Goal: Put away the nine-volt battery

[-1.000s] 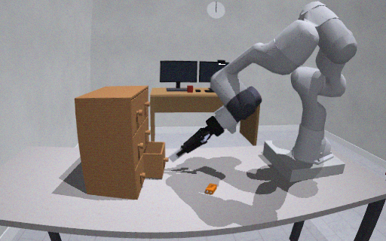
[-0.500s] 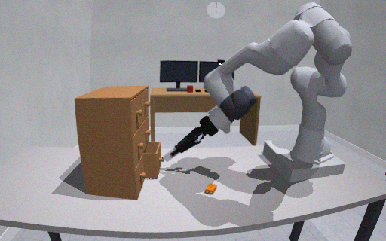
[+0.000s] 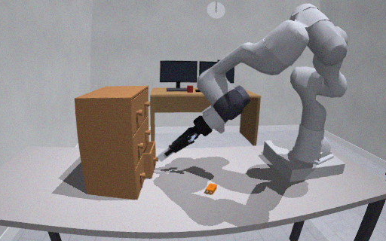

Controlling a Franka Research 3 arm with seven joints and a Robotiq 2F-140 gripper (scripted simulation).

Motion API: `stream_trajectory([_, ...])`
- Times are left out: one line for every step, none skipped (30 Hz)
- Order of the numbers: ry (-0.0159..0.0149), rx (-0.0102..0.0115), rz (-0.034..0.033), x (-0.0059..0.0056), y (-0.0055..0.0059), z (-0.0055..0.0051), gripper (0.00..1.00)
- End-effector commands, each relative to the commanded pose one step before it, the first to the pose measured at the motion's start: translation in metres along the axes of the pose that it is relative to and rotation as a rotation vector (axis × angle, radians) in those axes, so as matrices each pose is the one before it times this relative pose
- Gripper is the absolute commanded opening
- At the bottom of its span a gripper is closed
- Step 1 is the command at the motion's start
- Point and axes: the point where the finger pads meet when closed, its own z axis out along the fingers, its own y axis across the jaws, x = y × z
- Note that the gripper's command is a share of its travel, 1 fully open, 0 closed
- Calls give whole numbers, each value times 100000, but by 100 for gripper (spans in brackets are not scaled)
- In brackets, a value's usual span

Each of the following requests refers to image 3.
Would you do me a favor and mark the brown wooden chest of drawers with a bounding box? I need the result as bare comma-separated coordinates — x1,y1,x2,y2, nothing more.
75,86,149,200

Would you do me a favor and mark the brown wooden drawer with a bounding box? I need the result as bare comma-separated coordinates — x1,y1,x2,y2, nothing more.
143,142,158,178
135,156,146,196
142,116,151,150
131,94,142,133
141,89,150,120
133,126,144,167

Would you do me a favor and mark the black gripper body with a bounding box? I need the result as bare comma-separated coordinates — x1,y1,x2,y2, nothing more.
186,115,212,138

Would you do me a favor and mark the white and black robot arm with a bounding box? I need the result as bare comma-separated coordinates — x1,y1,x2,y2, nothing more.
197,4,348,165

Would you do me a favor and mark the orange nine-volt battery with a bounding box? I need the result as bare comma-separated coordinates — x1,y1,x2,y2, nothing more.
205,184,217,194

